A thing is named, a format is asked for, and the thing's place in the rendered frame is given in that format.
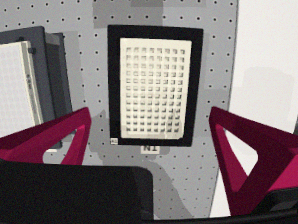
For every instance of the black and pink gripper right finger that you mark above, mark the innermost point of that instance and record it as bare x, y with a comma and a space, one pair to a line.
276, 167

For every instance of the cream well plate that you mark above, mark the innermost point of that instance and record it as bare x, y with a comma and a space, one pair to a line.
153, 75

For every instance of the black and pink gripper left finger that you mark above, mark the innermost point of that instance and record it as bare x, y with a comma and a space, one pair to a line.
30, 144

